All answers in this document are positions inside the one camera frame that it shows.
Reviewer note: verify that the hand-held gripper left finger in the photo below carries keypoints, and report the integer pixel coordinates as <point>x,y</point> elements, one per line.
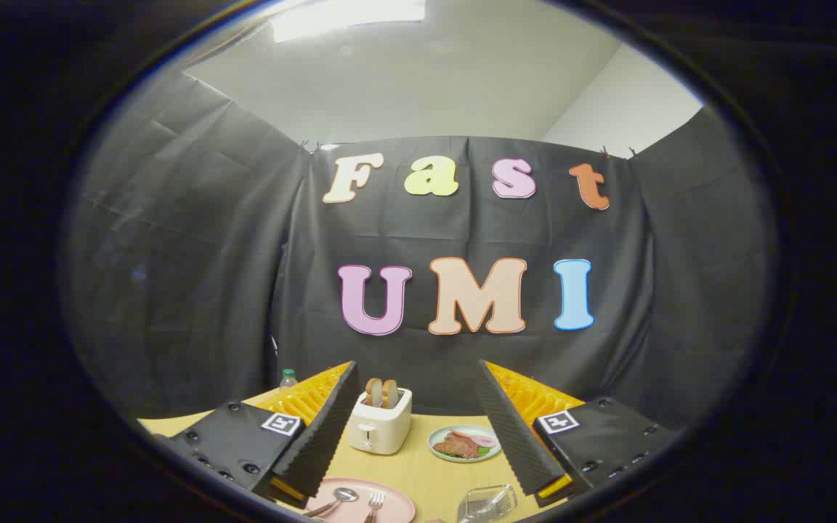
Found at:
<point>320,436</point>

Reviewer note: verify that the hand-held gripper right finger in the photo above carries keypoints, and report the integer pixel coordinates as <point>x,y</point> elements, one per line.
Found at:
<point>516,443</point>

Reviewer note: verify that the pink ham slice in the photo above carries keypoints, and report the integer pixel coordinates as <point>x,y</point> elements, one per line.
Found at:
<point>484,441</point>

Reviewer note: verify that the brown meat slices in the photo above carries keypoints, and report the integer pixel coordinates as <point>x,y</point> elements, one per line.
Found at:
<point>456,446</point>

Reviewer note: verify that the white toaster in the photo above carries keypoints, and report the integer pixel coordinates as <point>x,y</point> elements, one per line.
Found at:
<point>382,428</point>

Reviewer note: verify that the clear plastic water bottle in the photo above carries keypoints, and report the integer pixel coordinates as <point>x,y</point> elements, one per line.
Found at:
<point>288,379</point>

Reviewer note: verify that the clear container with drain insert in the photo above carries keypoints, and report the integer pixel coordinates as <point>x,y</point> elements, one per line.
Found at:
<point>487,505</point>

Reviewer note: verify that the toast bread slice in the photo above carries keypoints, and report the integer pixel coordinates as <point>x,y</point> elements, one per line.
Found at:
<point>389,394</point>
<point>374,392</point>

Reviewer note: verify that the pale green food plate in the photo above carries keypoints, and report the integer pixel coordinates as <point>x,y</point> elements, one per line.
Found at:
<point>439,452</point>

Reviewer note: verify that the pink round plate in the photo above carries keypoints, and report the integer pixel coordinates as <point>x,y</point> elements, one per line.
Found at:
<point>389,505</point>

